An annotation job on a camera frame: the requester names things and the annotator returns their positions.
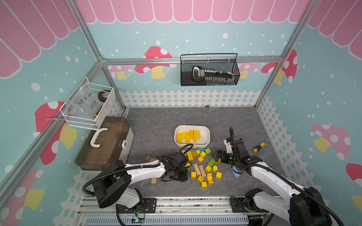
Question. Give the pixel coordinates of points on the black tape roll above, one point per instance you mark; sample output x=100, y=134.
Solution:
x=103, y=95

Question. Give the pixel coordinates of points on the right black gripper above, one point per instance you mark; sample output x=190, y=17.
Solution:
x=223, y=157

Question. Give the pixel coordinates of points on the brown toolbox with white handle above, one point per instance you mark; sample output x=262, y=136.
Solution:
x=110, y=143

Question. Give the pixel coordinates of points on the right natural wooden plank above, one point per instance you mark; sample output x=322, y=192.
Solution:
x=202, y=171

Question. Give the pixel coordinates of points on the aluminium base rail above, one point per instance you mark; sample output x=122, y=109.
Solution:
x=176, y=211

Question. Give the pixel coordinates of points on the yellow arch block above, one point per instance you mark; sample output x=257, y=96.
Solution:
x=210, y=178

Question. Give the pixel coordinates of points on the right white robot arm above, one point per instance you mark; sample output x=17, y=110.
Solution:
x=297, y=205

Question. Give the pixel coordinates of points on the yellow black screwdriver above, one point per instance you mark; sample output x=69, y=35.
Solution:
x=258, y=147

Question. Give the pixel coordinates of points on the black wire mesh basket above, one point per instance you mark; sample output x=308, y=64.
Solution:
x=216, y=69

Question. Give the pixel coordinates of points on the clear wall-mounted bin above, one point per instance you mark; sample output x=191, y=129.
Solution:
x=83, y=109

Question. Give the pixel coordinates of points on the left natural wooden plank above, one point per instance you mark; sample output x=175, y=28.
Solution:
x=197, y=170

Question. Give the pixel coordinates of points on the white plastic tub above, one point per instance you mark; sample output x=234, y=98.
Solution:
x=204, y=135

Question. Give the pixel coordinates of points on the natural wooden plank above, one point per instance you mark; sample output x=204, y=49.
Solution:
x=197, y=170
x=202, y=171

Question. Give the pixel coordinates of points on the light blue block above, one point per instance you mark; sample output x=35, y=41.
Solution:
x=235, y=172

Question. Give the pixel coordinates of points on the teal triangular block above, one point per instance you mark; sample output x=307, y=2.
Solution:
x=201, y=149

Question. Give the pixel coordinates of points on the wooden arch block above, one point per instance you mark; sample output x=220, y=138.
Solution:
x=150, y=159

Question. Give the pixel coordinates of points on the socket wrench set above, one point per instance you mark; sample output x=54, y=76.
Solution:
x=211, y=76

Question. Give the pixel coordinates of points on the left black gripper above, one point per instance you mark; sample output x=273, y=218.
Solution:
x=183, y=178

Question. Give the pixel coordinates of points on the long yellow block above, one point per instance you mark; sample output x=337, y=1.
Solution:
x=179, y=138
x=187, y=137

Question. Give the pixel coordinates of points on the yellow cylinder block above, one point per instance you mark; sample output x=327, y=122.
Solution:
x=191, y=134

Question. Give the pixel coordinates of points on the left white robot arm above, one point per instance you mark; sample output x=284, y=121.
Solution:
x=111, y=186

